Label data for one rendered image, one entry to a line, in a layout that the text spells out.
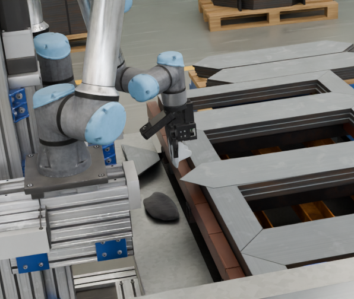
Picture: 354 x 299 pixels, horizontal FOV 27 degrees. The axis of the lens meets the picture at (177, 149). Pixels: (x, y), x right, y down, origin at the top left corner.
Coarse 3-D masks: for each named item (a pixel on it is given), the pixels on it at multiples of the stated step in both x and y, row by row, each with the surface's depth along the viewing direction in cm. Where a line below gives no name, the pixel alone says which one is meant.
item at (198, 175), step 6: (198, 168) 238; (204, 168) 238; (192, 174) 235; (198, 174) 234; (204, 174) 234; (192, 180) 231; (198, 180) 231; (204, 180) 230; (210, 180) 230; (210, 186) 227
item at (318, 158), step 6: (300, 150) 245; (306, 150) 245; (312, 150) 244; (318, 150) 244; (306, 156) 241; (312, 156) 240; (318, 156) 240; (324, 156) 240; (312, 162) 236; (318, 162) 236; (324, 162) 236; (330, 162) 236; (318, 168) 232; (324, 168) 232; (330, 168) 231; (336, 168) 231
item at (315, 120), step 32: (224, 96) 299; (256, 96) 301; (288, 96) 303; (224, 128) 267; (256, 128) 269; (288, 128) 271; (256, 192) 227; (288, 192) 229; (224, 224) 208; (352, 256) 189
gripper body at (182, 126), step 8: (184, 104) 219; (192, 104) 220; (176, 112) 221; (184, 112) 221; (192, 112) 221; (176, 120) 221; (184, 120) 222; (192, 120) 222; (168, 128) 222; (176, 128) 220; (184, 128) 221; (192, 128) 222; (168, 136) 224; (176, 136) 221; (184, 136) 223; (192, 136) 223
